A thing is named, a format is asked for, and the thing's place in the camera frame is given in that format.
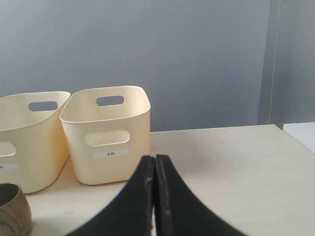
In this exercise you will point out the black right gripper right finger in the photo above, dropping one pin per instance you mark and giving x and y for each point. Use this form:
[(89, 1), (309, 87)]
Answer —
[(178, 212)]

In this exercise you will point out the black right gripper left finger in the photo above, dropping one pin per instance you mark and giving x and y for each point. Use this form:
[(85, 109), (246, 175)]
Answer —
[(130, 212)]

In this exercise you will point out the brown wooden cup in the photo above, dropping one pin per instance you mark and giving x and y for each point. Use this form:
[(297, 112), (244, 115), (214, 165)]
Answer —
[(15, 212)]

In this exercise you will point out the cream right storage bin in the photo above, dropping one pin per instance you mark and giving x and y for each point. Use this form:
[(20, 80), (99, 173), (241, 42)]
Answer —
[(107, 131)]

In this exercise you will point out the cream storage bin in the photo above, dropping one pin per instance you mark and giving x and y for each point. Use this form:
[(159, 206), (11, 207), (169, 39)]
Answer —
[(107, 131), (33, 146)]

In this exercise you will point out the cream middle storage bin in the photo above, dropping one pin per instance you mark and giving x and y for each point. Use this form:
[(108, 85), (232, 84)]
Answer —
[(33, 146)]

